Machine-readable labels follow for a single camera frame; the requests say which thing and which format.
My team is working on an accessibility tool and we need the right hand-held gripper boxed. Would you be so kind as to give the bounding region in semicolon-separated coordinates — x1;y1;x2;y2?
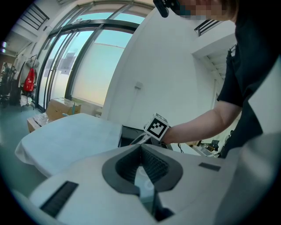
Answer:
137;112;171;145

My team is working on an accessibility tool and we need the person's face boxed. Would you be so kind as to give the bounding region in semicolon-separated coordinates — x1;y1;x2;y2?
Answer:
179;0;229;22

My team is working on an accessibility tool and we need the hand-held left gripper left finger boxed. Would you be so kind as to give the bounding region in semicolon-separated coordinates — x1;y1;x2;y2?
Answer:
28;144;155;225

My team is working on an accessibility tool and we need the taped flat cardboard box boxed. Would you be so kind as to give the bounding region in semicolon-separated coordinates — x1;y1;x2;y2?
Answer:
27;113;55;134

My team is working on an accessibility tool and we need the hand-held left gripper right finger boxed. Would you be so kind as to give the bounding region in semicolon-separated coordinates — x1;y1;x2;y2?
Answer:
140;144;233;225

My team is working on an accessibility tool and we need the black framed glass door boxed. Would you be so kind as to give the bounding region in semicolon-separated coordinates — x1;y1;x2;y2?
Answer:
35;19;141;110

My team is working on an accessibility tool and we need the light blue floral tablecloth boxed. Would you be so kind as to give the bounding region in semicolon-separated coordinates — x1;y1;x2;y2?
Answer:
14;113;123;178

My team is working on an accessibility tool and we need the black ceiling grille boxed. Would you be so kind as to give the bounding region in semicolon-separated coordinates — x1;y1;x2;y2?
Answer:
19;2;50;31
194;19;223;37

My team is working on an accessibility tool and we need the large brown cardboard box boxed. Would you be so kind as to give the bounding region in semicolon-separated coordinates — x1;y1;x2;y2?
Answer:
47;98;82;121

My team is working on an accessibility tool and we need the black printed t-shirt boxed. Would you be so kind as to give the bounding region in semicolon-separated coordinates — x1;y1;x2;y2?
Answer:
217;13;281;159

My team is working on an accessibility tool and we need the person's right forearm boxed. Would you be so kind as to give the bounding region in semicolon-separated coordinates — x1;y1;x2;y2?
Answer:
163;107;243;145

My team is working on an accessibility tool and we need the red bag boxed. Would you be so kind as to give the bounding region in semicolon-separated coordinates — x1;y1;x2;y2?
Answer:
23;68;36;92

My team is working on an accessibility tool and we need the metal clothes rack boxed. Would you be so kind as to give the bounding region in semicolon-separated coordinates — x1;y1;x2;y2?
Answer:
19;54;41;112

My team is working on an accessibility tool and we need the black head-mounted camera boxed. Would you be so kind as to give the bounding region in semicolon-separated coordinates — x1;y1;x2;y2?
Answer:
153;0;180;18

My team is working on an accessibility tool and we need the black box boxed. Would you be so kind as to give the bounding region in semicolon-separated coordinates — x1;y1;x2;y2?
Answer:
118;124;174;151

